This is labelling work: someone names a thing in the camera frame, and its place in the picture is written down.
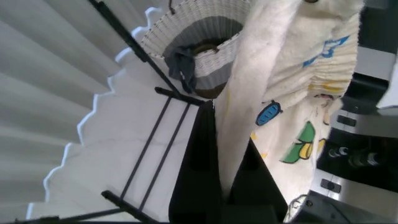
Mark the black clothes rack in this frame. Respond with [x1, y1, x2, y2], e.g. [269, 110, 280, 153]
[14, 0, 206, 222]

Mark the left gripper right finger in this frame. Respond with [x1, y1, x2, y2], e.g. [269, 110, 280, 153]
[228, 138, 289, 222]

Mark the cream printed garment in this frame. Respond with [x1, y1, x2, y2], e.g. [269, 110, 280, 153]
[213, 0, 365, 222]

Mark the white curtain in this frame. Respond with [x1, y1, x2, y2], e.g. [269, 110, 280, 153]
[0, 0, 162, 222]

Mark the dark grey garment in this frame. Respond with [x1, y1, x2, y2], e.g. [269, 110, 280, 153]
[164, 45, 199, 95]

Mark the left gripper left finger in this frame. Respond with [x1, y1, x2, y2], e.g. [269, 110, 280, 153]
[169, 100, 223, 222]

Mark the white laundry basket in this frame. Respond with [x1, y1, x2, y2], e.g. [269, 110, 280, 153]
[140, 0, 253, 100]

